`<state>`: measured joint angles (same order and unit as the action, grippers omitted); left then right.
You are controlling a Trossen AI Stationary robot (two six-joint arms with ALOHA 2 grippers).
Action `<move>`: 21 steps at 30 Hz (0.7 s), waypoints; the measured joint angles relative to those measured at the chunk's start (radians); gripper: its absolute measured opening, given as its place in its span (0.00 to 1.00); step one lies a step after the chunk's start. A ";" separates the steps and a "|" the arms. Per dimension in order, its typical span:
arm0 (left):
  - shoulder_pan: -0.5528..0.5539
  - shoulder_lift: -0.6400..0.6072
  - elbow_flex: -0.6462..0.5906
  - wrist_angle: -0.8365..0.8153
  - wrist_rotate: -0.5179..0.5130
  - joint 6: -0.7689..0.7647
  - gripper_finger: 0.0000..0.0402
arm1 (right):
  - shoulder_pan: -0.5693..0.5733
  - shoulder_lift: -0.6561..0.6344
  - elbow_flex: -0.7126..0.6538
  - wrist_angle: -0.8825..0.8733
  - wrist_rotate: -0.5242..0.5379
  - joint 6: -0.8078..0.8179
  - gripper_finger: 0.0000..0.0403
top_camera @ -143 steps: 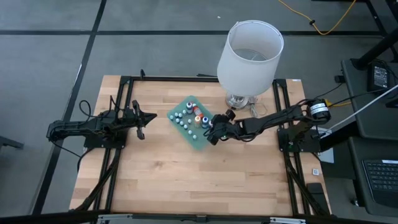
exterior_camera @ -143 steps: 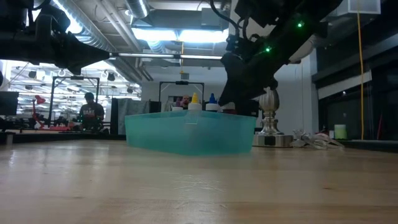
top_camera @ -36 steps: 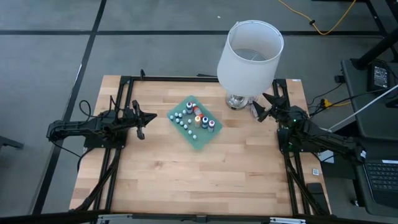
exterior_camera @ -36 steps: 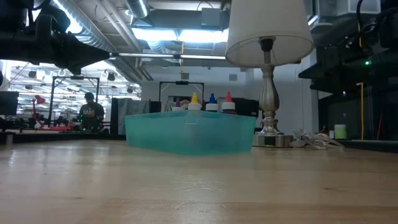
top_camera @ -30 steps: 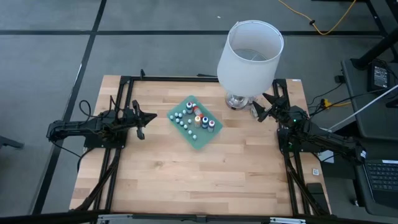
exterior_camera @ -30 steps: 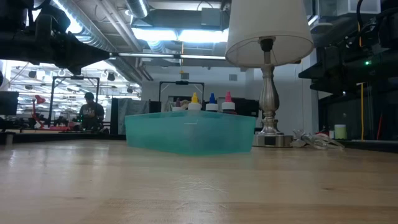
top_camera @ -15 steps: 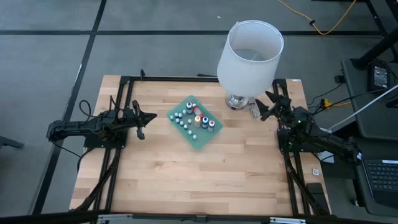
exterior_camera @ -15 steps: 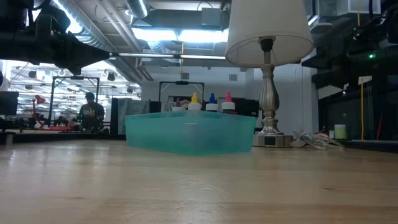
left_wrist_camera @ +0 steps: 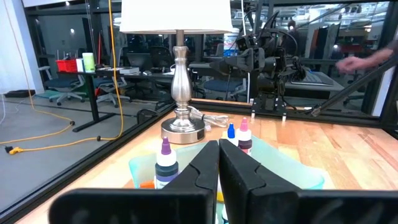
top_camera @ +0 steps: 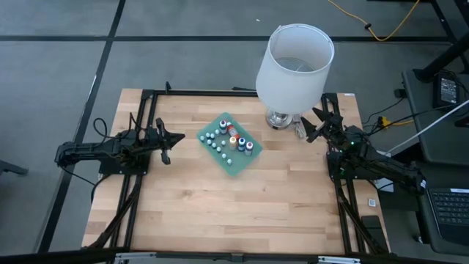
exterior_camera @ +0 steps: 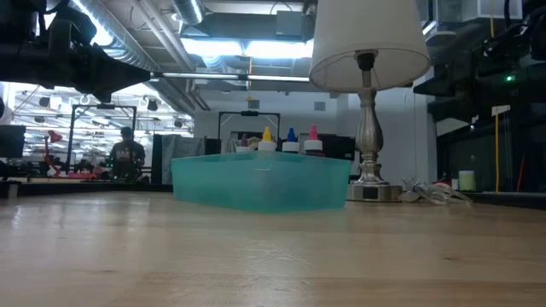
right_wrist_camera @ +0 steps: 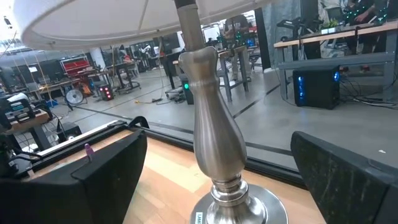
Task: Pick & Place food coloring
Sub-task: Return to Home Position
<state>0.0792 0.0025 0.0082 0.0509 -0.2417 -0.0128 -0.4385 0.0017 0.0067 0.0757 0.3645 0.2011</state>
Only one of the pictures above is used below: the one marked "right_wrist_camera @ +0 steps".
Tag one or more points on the person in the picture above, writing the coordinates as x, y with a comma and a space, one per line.
360, 12
236, 26

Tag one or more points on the wooden workbench grey frame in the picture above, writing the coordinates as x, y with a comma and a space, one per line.
342, 32

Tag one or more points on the red tool chest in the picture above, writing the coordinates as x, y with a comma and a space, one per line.
76, 66

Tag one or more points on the black vertical pillar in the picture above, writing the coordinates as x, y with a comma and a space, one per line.
262, 40

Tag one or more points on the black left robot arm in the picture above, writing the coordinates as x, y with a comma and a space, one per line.
12, 165

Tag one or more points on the black computer tower green lights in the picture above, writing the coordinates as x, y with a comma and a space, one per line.
186, 90

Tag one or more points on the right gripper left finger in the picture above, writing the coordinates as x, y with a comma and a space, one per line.
77, 202

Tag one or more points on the large purple food coloring bottle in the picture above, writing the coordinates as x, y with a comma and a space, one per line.
89, 150

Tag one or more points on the silver lamp with white shade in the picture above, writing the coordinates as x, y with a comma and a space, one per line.
217, 140

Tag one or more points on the wooden table grey legs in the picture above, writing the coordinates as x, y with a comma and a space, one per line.
230, 53

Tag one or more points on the wooden table black legs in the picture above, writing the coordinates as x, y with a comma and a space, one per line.
28, 121

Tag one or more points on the black computer tower blue lights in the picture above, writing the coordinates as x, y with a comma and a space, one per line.
317, 87

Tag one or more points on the round floor fan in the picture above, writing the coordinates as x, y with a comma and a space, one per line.
74, 97

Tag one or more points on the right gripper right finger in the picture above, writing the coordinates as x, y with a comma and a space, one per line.
348, 193

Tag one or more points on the small black computer tower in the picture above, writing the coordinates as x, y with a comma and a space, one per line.
106, 92

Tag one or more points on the black aluminium table frame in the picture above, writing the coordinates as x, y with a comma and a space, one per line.
168, 138

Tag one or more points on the black background robot arm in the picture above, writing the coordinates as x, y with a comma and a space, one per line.
295, 23

